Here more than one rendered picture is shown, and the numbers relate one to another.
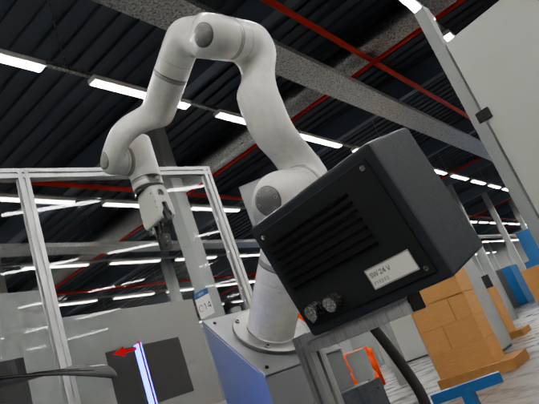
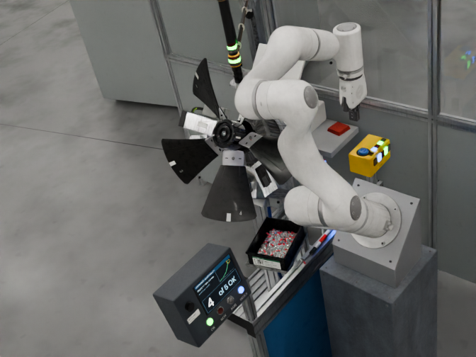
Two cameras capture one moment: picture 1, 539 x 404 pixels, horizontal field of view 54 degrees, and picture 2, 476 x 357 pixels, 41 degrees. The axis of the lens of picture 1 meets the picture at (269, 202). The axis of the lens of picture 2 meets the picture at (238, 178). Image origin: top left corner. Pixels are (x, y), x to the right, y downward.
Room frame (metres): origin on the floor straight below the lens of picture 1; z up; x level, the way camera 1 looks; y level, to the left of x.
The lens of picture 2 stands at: (0.99, -1.51, 2.59)
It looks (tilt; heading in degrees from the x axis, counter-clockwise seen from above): 36 degrees down; 92
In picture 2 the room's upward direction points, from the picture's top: 13 degrees counter-clockwise
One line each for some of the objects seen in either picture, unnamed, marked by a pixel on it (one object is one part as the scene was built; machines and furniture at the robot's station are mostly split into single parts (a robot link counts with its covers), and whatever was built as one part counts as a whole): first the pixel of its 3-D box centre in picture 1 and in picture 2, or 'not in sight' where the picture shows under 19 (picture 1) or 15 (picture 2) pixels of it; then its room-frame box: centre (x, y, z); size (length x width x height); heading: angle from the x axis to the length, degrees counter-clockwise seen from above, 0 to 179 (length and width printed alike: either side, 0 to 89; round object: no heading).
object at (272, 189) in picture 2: not in sight; (272, 178); (1.05, 0.64, 0.98); 0.20 x 0.16 x 0.20; 45
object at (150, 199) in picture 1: (154, 206); (351, 86); (1.35, 0.30, 1.54); 0.10 x 0.07 x 0.11; 46
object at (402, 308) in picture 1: (352, 325); not in sight; (0.80, -0.05, 1.04); 0.24 x 0.03 x 0.03; 45
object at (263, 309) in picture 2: not in sight; (321, 251); (1.17, 0.33, 0.82); 0.90 x 0.04 x 0.08; 45
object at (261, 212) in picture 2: not in sight; (268, 244); (0.97, 0.82, 0.46); 0.09 x 0.04 x 0.91; 135
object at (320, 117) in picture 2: not in sight; (303, 115); (1.27, 1.19, 0.92); 0.17 x 0.16 x 0.11; 45
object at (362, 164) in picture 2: not in sight; (370, 156); (1.45, 0.60, 1.02); 0.16 x 0.10 x 0.11; 45
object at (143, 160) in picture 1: (139, 159); (346, 46); (1.34, 0.30, 1.68); 0.09 x 0.08 x 0.13; 138
